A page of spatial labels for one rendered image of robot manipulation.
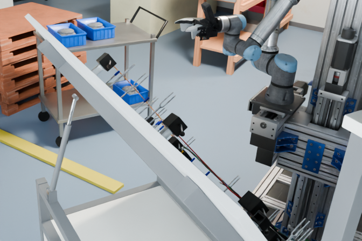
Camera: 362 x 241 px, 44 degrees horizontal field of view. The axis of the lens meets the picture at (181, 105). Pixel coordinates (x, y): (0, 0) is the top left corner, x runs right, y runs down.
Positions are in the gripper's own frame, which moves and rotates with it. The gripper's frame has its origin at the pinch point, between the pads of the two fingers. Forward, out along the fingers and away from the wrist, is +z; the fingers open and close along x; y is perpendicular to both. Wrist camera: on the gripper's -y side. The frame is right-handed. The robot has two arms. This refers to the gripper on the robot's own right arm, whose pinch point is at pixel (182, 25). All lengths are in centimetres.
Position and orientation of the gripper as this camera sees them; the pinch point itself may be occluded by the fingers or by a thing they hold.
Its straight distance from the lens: 198.2
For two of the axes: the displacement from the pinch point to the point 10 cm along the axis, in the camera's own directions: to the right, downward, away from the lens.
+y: -1.4, 8.3, 5.4
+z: -8.3, 1.9, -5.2
